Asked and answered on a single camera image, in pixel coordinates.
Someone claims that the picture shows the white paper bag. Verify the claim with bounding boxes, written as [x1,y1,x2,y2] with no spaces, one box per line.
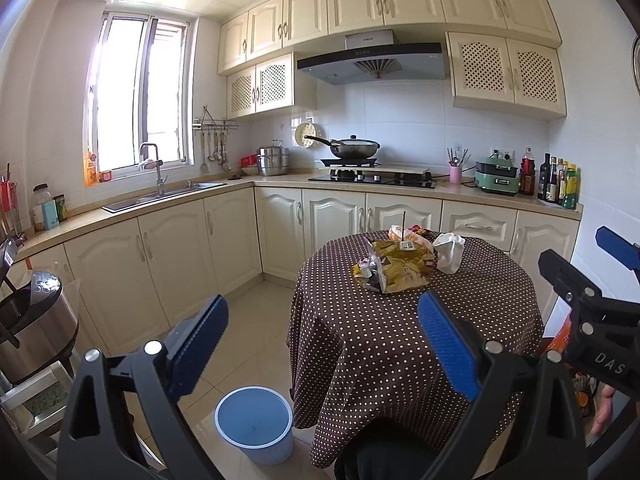
[433,233,465,275]

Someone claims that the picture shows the yellow snack wrapper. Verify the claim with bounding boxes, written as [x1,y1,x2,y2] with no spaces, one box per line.
[352,240,436,294]

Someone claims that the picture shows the blue plastic trash bin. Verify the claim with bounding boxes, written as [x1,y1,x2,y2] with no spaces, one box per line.
[214,386,293,466]

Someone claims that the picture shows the steel kitchen sink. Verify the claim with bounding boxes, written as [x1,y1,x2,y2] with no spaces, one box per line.
[102,182,224,214]

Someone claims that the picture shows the kitchen window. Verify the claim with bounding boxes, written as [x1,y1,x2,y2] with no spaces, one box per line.
[85,11,193,181]

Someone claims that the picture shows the person right hand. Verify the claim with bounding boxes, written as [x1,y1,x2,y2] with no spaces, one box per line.
[590,385,616,436]

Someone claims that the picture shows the white green side cart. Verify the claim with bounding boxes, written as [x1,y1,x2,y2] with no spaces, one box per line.
[1,361,74,465]

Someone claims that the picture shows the green yellow oil bottle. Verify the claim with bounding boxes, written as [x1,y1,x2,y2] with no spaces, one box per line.
[562,164,578,210]

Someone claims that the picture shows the dark sauce bottle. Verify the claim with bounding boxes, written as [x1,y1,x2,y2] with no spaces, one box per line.
[537,153,551,200]

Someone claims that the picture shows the steel rice cooker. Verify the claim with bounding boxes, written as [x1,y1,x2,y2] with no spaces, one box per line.
[0,238,79,385]

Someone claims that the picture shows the green electric grill pot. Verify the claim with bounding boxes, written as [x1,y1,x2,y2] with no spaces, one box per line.
[474,156,520,196]

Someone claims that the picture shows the cream lower cabinets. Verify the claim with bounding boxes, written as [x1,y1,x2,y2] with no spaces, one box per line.
[16,182,582,352]

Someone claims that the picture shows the cream cabinets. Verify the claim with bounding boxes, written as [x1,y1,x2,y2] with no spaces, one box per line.
[16,182,582,352]
[218,0,566,120]

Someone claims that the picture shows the brown polka dot tablecloth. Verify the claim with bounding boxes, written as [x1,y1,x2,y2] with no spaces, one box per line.
[288,232,544,468]

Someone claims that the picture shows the pink utensil holder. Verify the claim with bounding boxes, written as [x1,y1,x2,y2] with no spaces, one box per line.
[449,166,462,185]

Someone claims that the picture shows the white orange plastic bag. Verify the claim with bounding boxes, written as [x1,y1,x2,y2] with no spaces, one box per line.
[388,224,431,246]

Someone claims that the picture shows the black gas stove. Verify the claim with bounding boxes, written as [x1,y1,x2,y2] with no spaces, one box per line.
[309,158,436,188]

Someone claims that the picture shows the cream upper cabinets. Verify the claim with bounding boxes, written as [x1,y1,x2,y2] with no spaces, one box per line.
[218,0,566,120]

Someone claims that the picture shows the glass jar on counter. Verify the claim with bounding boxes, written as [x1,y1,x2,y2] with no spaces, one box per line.
[30,183,52,232]

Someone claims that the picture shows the steel sink faucet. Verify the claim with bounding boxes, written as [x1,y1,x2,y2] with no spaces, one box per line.
[139,142,167,197]

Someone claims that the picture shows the black wok with lid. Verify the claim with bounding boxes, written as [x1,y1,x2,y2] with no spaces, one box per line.
[316,136,380,159]

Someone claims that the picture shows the red bowl on counter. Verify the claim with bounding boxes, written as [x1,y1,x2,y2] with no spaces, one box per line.
[241,154,257,168]

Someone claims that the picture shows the range hood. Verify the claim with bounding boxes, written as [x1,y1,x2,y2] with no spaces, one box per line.
[296,30,446,86]

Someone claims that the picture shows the steel steamer pot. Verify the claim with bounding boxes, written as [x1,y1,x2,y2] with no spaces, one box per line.
[256,140,290,177]

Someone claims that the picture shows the hanging utensil rack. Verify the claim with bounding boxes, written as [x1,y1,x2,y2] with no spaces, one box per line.
[192,105,239,174]

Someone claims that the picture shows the round wall strainer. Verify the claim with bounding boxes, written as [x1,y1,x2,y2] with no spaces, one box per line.
[294,122,318,148]

